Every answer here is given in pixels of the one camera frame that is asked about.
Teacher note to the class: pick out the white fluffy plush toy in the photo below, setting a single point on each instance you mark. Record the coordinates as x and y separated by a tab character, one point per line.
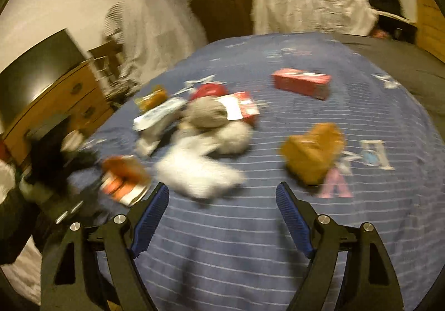
198	168

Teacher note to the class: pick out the red ball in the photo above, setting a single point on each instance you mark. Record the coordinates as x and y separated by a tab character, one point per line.
208	90

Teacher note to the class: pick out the blue printed blanket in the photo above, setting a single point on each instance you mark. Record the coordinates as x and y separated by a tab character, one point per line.
226	227

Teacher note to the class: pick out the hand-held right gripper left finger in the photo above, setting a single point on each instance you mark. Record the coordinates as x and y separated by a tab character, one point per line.
150	219

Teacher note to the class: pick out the beige foam block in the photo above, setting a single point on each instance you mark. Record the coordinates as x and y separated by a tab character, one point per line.
313	153

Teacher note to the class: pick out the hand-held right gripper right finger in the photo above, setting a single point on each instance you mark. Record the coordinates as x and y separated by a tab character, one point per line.
294	220

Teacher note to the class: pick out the white crumpled cloth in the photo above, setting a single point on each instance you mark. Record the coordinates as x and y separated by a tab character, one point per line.
313	12

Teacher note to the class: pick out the orange clear wrapper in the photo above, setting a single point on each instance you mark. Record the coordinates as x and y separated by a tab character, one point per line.
153	97

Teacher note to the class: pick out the grey bed sheet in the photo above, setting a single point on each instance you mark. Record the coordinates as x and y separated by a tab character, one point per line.
406	64

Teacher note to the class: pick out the wooden dresser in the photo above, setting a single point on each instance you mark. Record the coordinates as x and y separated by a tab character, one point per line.
62	95

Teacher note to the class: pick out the black flat screen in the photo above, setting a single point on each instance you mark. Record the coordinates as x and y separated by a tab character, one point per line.
34	64

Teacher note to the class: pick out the long red box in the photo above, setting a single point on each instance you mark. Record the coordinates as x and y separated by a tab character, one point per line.
301	83

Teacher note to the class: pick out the small red white box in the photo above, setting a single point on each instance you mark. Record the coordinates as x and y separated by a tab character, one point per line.
246	106

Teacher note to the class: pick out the white blue foil packet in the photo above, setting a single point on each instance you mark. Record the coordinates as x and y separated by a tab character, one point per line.
158	115

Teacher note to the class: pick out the red orange snack packet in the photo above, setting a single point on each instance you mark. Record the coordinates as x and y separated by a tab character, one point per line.
121	177

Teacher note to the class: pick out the grey beige round plush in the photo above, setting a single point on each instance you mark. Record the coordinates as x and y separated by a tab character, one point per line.
207	113

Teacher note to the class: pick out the striped shirt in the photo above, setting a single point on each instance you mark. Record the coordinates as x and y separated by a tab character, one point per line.
146	36

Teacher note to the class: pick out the white wrapper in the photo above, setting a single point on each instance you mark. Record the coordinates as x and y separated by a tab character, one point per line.
149	140

